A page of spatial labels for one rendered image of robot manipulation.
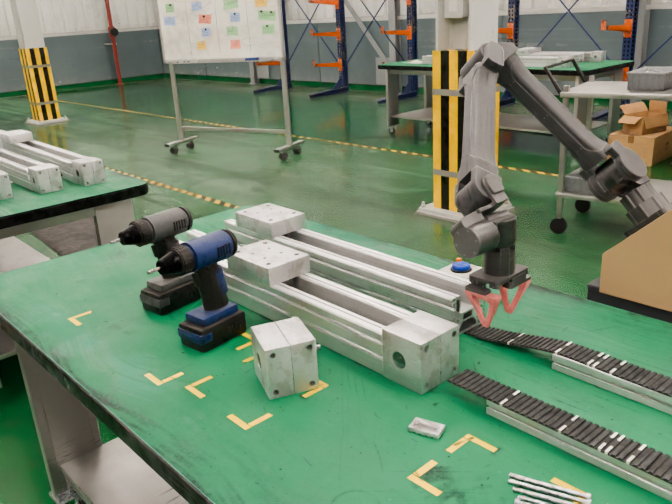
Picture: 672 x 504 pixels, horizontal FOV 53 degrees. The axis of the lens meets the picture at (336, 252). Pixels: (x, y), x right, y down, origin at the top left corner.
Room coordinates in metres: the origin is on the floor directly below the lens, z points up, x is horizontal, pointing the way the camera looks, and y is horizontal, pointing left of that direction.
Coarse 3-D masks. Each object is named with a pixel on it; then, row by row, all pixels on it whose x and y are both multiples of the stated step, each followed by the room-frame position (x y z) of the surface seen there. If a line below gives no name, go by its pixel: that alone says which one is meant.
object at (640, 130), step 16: (624, 112) 5.75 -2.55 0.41; (640, 112) 5.82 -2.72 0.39; (656, 112) 5.79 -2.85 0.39; (624, 128) 5.72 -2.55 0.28; (640, 128) 5.57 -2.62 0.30; (656, 128) 5.63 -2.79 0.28; (624, 144) 5.60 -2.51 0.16; (640, 144) 5.50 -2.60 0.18; (656, 144) 5.47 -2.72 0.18; (656, 160) 5.50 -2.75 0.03
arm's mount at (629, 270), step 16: (656, 224) 1.25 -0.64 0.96; (624, 240) 1.30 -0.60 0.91; (640, 240) 1.27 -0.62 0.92; (656, 240) 1.25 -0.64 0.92; (608, 256) 1.32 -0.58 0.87; (624, 256) 1.30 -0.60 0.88; (640, 256) 1.27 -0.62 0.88; (656, 256) 1.25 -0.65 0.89; (608, 272) 1.32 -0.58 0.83; (624, 272) 1.29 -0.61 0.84; (640, 272) 1.27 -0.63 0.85; (656, 272) 1.25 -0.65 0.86; (608, 288) 1.32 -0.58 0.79; (624, 288) 1.29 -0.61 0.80; (640, 288) 1.27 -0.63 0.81; (656, 288) 1.24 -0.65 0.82; (656, 304) 1.24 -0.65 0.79
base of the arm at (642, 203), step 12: (636, 192) 1.39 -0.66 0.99; (648, 192) 1.38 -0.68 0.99; (660, 192) 1.38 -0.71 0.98; (624, 204) 1.41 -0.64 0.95; (636, 204) 1.38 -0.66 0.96; (648, 204) 1.36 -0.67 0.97; (660, 204) 1.36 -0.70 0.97; (636, 216) 1.37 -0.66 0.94; (648, 216) 1.35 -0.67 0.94; (636, 228) 1.37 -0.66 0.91
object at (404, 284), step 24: (240, 240) 1.71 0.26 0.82; (288, 240) 1.57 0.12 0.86; (312, 240) 1.59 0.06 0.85; (336, 240) 1.54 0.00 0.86; (312, 264) 1.48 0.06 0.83; (336, 264) 1.41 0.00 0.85; (360, 264) 1.37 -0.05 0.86; (384, 264) 1.40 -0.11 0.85; (408, 264) 1.35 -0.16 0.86; (360, 288) 1.37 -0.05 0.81; (384, 288) 1.30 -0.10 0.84; (408, 288) 1.24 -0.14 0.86; (432, 288) 1.22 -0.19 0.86; (456, 288) 1.24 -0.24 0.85; (432, 312) 1.20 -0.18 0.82; (456, 312) 1.17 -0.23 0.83
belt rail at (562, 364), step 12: (564, 360) 1.01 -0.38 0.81; (564, 372) 1.01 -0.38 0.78; (576, 372) 0.99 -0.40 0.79; (588, 372) 0.97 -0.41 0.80; (600, 372) 0.96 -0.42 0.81; (600, 384) 0.96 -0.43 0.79; (612, 384) 0.95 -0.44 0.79; (624, 384) 0.93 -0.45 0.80; (624, 396) 0.93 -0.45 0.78; (636, 396) 0.91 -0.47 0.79; (648, 396) 0.90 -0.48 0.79; (660, 396) 0.88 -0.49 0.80; (660, 408) 0.88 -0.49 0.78
